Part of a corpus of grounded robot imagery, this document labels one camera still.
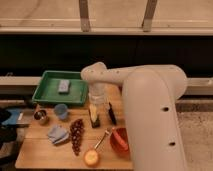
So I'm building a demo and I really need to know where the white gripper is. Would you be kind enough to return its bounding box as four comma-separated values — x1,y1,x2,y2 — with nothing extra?
89,83,106,121

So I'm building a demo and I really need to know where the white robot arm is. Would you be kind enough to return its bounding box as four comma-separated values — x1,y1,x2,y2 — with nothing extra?
81,62,188,171

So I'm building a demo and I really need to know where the blue plastic cup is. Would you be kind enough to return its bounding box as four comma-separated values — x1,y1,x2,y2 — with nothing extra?
54,104,68,120

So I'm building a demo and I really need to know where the small metal cup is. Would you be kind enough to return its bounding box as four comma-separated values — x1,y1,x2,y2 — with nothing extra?
34,110,49,125

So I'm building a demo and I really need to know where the bunch of red grapes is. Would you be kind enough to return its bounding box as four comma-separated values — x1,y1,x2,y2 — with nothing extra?
70,119,84,156

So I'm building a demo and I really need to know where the blue sponge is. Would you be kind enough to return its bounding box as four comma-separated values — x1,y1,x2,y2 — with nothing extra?
58,80,70,93

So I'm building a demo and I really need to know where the red bowl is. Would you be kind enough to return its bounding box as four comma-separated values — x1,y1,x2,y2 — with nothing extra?
110,128,130,158

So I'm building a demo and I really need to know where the blue cloth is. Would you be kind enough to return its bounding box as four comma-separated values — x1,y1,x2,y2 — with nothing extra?
47,125,69,145

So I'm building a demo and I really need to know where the orange carrot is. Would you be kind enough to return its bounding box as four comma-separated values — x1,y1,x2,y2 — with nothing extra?
113,131,129,151

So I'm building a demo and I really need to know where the green plastic tray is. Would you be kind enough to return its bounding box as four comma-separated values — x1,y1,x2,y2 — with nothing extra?
32,70,88,106

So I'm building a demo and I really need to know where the yellow apple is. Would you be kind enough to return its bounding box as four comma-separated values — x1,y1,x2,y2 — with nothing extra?
84,149,100,167

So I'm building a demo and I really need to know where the black handled knife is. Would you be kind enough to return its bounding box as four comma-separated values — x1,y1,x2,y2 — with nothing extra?
108,102,117,125

